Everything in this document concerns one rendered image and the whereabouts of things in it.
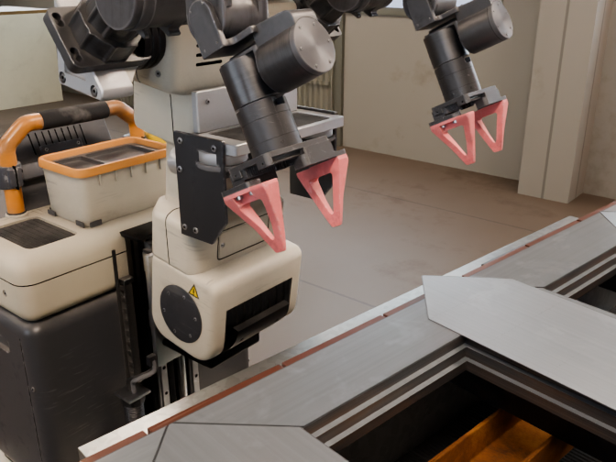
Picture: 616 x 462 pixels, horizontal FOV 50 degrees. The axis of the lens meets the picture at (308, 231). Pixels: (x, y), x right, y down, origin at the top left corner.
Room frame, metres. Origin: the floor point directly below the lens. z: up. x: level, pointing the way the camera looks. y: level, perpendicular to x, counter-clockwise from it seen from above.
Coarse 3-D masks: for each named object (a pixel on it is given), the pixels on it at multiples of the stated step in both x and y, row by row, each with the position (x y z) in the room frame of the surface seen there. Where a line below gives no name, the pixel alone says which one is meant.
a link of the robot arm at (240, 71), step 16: (256, 48) 0.70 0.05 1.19; (224, 64) 0.73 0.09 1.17; (240, 64) 0.70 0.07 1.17; (256, 64) 0.71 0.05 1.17; (224, 80) 0.72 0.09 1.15; (240, 80) 0.70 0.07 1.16; (256, 80) 0.70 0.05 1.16; (240, 96) 0.70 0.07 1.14; (256, 96) 0.69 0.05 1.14; (272, 96) 0.71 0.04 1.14
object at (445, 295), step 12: (456, 276) 0.86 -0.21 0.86; (432, 288) 0.82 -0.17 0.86; (444, 288) 0.82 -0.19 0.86; (456, 288) 0.82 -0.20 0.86; (468, 288) 0.82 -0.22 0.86; (480, 288) 0.82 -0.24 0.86; (492, 288) 0.82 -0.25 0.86; (432, 300) 0.78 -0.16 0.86; (444, 300) 0.78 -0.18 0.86; (456, 300) 0.78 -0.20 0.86; (468, 300) 0.78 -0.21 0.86; (432, 312) 0.75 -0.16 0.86
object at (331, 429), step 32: (608, 256) 0.96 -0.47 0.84; (544, 288) 0.83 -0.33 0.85; (576, 288) 0.88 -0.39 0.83; (448, 352) 0.68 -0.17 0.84; (480, 352) 0.68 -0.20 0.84; (384, 384) 0.60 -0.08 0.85; (416, 384) 0.63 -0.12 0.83; (512, 384) 0.64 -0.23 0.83; (544, 384) 0.62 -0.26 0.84; (352, 416) 0.56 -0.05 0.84; (384, 416) 0.58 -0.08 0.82; (576, 416) 0.58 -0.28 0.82; (608, 416) 0.56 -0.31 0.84
